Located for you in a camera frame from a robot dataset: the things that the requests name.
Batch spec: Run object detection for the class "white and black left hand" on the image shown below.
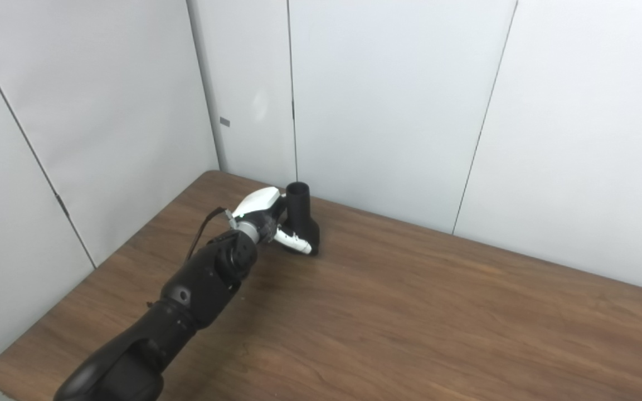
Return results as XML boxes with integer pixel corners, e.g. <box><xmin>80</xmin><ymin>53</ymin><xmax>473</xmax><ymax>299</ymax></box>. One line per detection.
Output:
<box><xmin>231</xmin><ymin>187</ymin><xmax>314</xmax><ymax>256</ymax></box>

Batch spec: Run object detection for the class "grey wall corner post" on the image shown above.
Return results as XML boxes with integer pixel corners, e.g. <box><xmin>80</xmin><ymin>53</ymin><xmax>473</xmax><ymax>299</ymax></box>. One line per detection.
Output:
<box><xmin>186</xmin><ymin>0</ymin><xmax>228</xmax><ymax>172</ymax></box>

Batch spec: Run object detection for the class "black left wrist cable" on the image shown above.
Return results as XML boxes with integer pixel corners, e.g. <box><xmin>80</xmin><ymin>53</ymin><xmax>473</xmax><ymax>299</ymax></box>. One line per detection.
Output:
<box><xmin>186</xmin><ymin>207</ymin><xmax>230</xmax><ymax>262</ymax></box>

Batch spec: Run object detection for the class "black funnel-shaped nozzle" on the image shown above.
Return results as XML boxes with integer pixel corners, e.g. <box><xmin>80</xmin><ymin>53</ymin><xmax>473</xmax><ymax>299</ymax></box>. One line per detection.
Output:
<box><xmin>282</xmin><ymin>182</ymin><xmax>320</xmax><ymax>256</ymax></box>

